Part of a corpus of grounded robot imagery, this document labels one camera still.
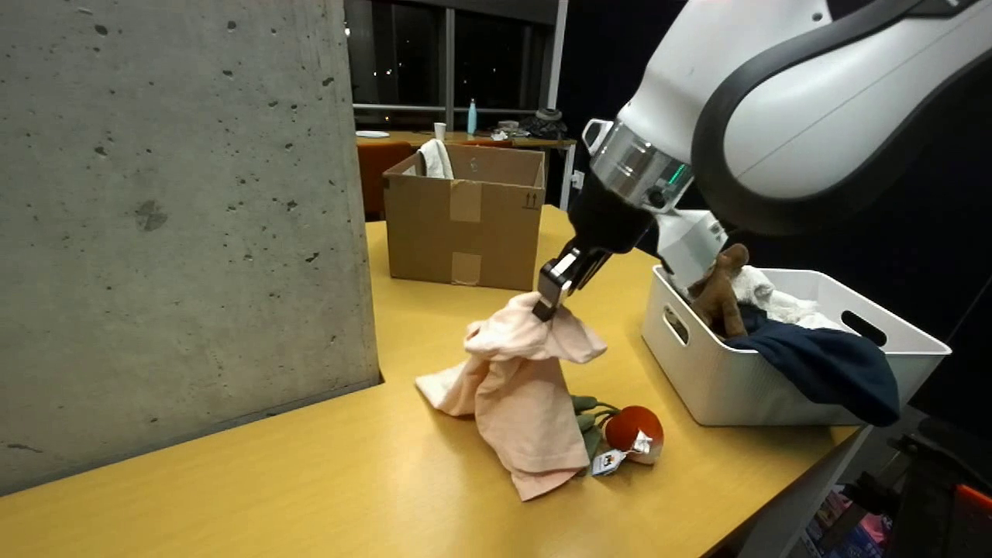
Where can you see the brown plush cloth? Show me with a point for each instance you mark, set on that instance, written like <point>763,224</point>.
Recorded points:
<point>718,297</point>

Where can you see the white crumpled cloth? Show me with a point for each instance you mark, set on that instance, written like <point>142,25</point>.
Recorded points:
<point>793,308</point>

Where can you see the white paper cup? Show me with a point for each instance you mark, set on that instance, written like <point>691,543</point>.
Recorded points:
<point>438,131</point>

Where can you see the white plastic bin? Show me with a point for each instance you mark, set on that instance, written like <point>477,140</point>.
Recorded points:
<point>715,376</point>

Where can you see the red radish toy green leaves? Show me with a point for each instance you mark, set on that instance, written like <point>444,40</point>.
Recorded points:
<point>633,430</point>

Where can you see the window with metal frame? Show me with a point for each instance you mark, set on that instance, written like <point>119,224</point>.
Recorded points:
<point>450,64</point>

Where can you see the white cloth in cardboard box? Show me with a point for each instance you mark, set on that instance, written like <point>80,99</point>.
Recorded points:
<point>434,159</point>

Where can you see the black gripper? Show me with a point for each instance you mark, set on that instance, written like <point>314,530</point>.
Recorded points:
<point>607,221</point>

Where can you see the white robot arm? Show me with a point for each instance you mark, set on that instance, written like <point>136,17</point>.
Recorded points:
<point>825,113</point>

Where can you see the navy blue cloth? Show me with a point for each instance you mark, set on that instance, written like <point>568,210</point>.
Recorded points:
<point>833,368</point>

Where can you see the orange chair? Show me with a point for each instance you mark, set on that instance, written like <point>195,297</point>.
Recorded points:
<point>373,179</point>

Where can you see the light blue bottle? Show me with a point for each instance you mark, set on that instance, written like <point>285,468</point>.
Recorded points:
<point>471,117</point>

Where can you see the brown cardboard box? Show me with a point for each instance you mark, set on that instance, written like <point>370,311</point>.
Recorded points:
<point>465,232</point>

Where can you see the dark bag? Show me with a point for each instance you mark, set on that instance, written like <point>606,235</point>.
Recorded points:
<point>537,125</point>

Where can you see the peach t-shirt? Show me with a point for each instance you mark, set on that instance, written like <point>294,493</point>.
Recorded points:
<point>521,404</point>

